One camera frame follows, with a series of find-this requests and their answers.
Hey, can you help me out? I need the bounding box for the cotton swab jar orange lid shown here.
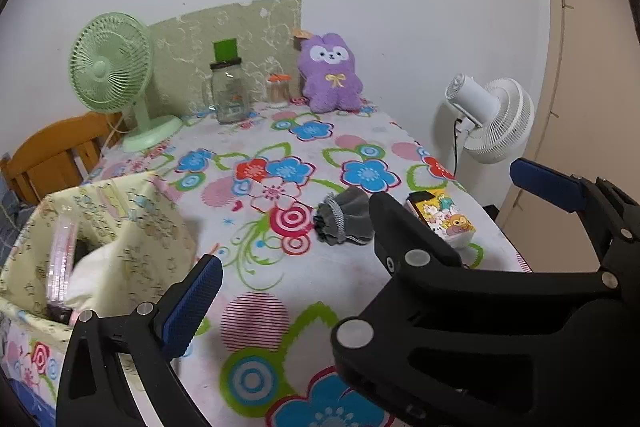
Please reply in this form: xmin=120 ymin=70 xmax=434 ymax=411
xmin=266 ymin=73 xmax=292 ymax=110

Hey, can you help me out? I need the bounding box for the green desk fan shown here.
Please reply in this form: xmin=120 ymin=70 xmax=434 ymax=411
xmin=68 ymin=11 xmax=184 ymax=153

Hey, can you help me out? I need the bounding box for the purple plush bunny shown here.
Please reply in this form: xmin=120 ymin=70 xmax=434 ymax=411
xmin=298 ymin=32 xmax=365 ymax=113

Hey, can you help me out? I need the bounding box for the green patterned wall sheet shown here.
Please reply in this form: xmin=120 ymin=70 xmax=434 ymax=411
xmin=147 ymin=0 xmax=303 ymax=118

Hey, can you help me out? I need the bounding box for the yellow fabric storage box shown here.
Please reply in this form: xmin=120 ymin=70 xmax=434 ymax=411
xmin=0 ymin=172 xmax=197 ymax=340

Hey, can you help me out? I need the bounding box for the white clip fan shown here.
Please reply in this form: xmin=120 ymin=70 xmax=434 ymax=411
xmin=444 ymin=74 xmax=535 ymax=166

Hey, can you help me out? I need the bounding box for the grey sock bundle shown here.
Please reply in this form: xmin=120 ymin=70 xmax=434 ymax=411
xmin=313 ymin=186 xmax=377 ymax=249

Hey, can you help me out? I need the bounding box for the wooden chair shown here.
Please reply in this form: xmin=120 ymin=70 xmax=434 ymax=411
xmin=0 ymin=111 xmax=127 ymax=206

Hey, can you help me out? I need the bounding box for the clear pink-striped plastic package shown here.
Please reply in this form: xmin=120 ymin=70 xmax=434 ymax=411
xmin=46 ymin=221 xmax=79 ymax=306

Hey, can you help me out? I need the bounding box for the floral tablecloth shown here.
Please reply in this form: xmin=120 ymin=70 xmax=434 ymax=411
xmin=0 ymin=99 xmax=532 ymax=427

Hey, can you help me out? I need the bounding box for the white towel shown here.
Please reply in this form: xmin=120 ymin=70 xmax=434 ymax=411
xmin=65 ymin=245 xmax=127 ymax=311

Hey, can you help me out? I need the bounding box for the blue patterned cloth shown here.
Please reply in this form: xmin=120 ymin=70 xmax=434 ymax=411
xmin=7 ymin=376 xmax=57 ymax=425

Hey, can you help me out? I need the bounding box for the beige door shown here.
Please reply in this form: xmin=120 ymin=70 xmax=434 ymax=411
xmin=495 ymin=0 xmax=640 ymax=228

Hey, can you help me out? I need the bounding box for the glass jar mug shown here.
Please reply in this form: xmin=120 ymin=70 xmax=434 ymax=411
xmin=202 ymin=56 xmax=251 ymax=124

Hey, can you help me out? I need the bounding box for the green rectangular card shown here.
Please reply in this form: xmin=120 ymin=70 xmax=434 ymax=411
xmin=213 ymin=37 xmax=238 ymax=63

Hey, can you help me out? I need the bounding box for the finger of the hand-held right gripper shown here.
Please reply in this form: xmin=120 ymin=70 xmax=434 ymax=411
xmin=331 ymin=192 xmax=640 ymax=427
xmin=510 ymin=158 xmax=640 ymax=308

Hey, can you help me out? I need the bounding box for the cartoon print tissue pack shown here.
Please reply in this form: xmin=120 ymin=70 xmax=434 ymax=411
xmin=405 ymin=189 xmax=476 ymax=249

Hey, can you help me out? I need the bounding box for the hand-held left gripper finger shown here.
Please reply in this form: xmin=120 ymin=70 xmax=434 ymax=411
xmin=56 ymin=253 xmax=224 ymax=427

